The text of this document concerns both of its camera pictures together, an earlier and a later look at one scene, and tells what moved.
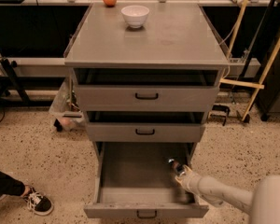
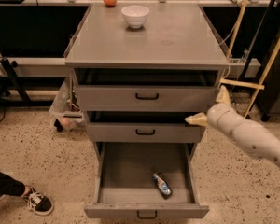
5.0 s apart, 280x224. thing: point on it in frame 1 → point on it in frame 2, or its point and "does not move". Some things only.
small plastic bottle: (176, 165) → (165, 189)
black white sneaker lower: (36, 201) does not move
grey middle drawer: (145, 126) does not move
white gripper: (194, 181) → (218, 116)
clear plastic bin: (66, 112) does not move
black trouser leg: (5, 185) does not move
